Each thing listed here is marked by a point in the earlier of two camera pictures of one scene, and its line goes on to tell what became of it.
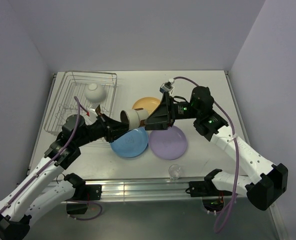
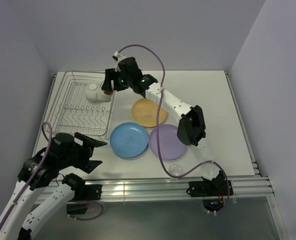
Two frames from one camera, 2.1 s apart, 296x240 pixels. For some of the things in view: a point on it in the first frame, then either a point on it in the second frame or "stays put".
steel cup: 131,118 -> 103,97
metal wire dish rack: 95,92 stays put
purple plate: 168,144 stays put
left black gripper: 112,129 -> 87,164
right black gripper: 159,119 -> 110,74
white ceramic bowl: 95,92 stays put
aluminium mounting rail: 143,190 stays put
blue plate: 131,144 stays put
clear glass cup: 174,171 stays put
